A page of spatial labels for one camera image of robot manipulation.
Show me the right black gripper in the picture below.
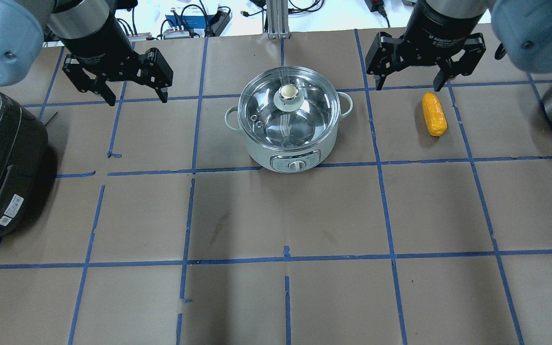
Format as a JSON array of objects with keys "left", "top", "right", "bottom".
[{"left": 365, "top": 2, "right": 486, "bottom": 92}]

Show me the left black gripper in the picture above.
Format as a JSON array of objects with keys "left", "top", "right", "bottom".
[{"left": 61, "top": 18, "right": 173, "bottom": 106}]

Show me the yellow corn cob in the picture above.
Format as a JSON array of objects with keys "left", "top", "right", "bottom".
[{"left": 421, "top": 92, "right": 448, "bottom": 137}]

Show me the glass pot lid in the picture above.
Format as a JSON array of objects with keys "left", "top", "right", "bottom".
[{"left": 236, "top": 66, "right": 353, "bottom": 151}]

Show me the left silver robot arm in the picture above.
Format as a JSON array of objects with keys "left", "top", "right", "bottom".
[{"left": 0, "top": 0, "right": 173, "bottom": 105}]

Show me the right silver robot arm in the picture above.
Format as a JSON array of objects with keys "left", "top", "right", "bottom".
[{"left": 365, "top": 0, "right": 552, "bottom": 91}]

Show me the pale green electric pot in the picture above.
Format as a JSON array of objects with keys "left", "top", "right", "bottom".
[{"left": 224, "top": 66, "right": 354, "bottom": 174}]

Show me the blue electronics box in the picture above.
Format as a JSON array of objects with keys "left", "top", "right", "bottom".
[{"left": 164, "top": 0, "right": 213, "bottom": 29}]

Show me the black rice cooker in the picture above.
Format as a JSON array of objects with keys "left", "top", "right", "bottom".
[{"left": 0, "top": 89, "right": 49, "bottom": 243}]

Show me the aluminium frame post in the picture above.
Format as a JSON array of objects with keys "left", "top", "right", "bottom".
[{"left": 266, "top": 0, "right": 291, "bottom": 39}]

